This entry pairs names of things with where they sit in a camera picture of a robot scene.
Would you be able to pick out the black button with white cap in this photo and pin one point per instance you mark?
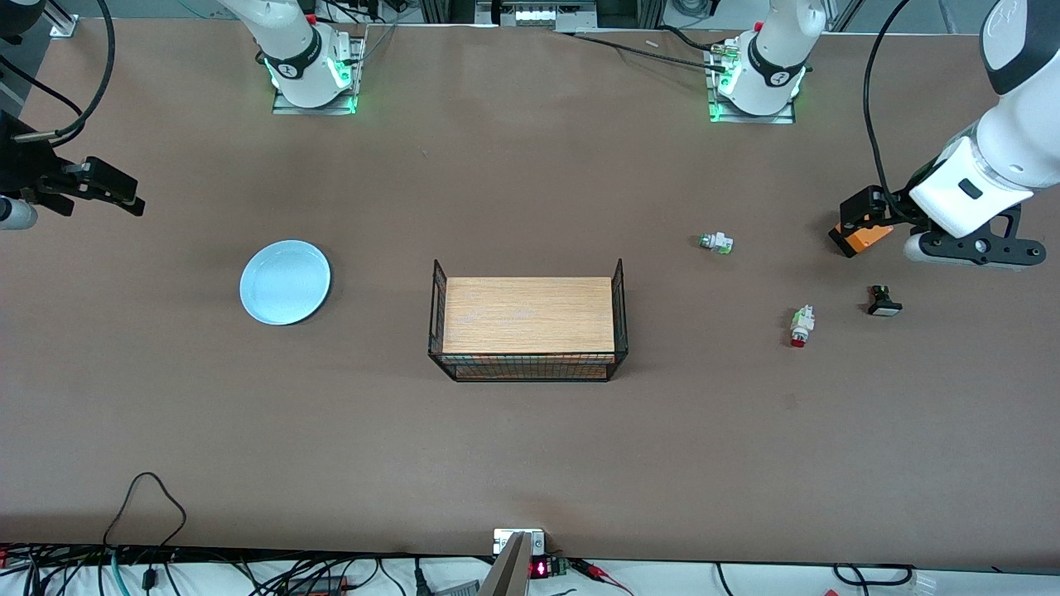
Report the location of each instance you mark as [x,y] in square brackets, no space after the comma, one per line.
[884,304]

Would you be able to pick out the grey camera stand bar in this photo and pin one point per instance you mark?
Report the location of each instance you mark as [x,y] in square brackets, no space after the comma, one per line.
[507,571]

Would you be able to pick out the wooden board shelf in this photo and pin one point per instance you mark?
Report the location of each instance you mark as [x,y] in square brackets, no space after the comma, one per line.
[530,314]

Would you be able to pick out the red push button switch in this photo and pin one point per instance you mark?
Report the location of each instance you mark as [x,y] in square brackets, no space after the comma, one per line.
[802,325]

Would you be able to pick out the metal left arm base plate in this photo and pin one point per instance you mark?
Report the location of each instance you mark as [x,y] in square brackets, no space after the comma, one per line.
[714,91]

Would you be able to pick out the white stand bracket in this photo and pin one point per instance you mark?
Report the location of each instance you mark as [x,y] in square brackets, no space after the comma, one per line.
[501,540]

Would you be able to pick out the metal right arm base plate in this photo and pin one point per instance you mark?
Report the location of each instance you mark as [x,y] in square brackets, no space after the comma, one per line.
[358,58]

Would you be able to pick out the black power adapter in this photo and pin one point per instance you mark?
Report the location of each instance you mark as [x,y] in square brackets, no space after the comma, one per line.
[319,585]

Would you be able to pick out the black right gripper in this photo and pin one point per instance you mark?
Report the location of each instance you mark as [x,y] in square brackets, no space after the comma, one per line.
[23,170]

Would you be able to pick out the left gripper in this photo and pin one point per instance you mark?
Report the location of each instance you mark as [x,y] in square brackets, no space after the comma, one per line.
[897,209]

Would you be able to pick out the red LED display module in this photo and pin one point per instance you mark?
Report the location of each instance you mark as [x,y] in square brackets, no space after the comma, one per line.
[542,568]

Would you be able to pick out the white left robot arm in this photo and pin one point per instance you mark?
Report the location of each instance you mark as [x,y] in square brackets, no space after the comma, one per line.
[774,50]

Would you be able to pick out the green push button switch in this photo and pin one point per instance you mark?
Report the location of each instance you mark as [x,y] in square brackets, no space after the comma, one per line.
[717,242]

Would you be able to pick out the light blue round plate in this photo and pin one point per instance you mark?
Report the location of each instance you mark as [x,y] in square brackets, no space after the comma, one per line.
[285,283]

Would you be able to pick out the aluminium frame structure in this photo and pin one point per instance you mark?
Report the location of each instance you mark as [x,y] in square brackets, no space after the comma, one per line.
[538,12]

